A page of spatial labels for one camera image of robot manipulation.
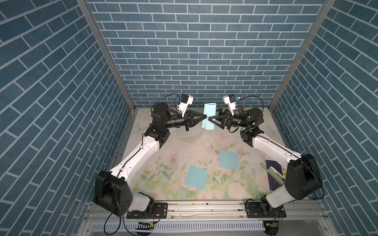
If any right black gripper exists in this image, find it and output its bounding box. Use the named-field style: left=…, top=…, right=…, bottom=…
left=208, top=111, right=249, bottom=133

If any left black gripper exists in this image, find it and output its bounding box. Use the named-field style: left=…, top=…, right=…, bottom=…
left=161, top=111, right=204, bottom=133

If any light blue square paper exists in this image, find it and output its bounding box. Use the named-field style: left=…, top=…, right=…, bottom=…
left=202, top=103, right=217, bottom=130

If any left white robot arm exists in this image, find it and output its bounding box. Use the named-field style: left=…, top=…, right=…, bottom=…
left=94, top=102, right=207, bottom=217

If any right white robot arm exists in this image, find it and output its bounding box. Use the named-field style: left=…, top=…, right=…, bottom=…
left=208, top=108, right=323, bottom=217

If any light blue paper right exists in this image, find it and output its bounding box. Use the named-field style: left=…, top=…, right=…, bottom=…
left=219, top=150, right=239, bottom=170

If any floral table mat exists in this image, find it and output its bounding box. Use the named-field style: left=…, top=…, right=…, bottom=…
left=130, top=111, right=285, bottom=200

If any light blue paper front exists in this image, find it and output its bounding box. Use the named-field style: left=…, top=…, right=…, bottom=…
left=185, top=166, right=208, bottom=190

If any white stapler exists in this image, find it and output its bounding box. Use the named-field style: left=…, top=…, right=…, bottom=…
left=267, top=166, right=285, bottom=185

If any dark blue book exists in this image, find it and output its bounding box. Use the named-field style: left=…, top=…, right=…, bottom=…
left=266, top=160, right=286, bottom=191

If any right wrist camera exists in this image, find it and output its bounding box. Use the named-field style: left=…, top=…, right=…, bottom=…
left=222, top=94, right=236, bottom=116

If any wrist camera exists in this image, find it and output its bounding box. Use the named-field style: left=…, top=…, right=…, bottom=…
left=178, top=93, right=194, bottom=117
left=222, top=94, right=236, bottom=116

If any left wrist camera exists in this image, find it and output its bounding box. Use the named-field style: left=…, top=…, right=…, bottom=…
left=178, top=93, right=194, bottom=117

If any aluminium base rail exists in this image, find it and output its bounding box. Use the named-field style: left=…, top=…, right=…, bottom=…
left=85, top=199, right=328, bottom=222

